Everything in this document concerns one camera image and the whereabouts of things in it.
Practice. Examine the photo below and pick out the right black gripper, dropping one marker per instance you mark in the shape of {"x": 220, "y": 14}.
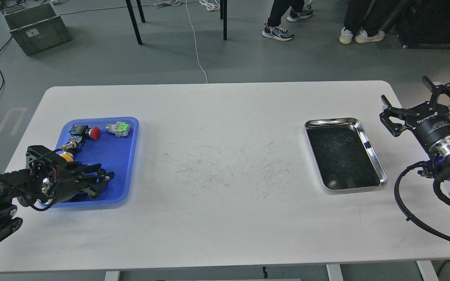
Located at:
{"x": 438, "y": 127}

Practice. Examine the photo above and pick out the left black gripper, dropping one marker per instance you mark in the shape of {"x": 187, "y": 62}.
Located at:
{"x": 70, "y": 184}

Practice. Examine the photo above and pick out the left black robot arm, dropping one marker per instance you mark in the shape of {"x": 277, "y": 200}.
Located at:
{"x": 49, "y": 179}

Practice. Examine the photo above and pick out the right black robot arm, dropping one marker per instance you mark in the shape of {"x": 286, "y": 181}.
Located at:
{"x": 438, "y": 165}

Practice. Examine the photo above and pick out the blue plastic tray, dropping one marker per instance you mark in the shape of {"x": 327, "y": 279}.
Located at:
{"x": 113, "y": 153}

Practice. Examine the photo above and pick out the silver metal tray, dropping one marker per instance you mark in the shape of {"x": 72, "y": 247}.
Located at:
{"x": 344, "y": 168}

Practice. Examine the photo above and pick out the black equipment case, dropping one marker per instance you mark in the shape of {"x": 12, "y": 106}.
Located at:
{"x": 424, "y": 24}

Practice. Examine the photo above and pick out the white sneaker right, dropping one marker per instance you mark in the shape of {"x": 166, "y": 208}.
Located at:
{"x": 363, "y": 37}

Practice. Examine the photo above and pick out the white sneaker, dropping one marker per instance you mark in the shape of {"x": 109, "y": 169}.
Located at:
{"x": 345, "y": 36}
{"x": 363, "y": 37}

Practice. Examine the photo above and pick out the white sneaker left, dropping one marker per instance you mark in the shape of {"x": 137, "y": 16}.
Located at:
{"x": 345, "y": 36}

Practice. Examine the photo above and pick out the blue sneaker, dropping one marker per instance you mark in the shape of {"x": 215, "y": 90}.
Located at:
{"x": 278, "y": 33}

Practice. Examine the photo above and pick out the black table leg left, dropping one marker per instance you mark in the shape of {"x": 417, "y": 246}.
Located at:
{"x": 133, "y": 18}

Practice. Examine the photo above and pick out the black table leg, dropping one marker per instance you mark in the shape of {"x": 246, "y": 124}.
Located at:
{"x": 133, "y": 18}
{"x": 223, "y": 17}

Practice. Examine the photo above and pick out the black table leg right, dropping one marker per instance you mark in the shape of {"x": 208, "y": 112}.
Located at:
{"x": 223, "y": 17}

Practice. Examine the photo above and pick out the yellow push button switch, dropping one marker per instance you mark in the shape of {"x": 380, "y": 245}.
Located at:
{"x": 72, "y": 147}

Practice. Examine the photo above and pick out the red push button switch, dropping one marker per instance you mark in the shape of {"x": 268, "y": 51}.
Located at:
{"x": 84, "y": 131}

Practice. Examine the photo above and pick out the green grey switch module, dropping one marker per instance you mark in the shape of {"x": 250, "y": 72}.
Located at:
{"x": 119, "y": 129}

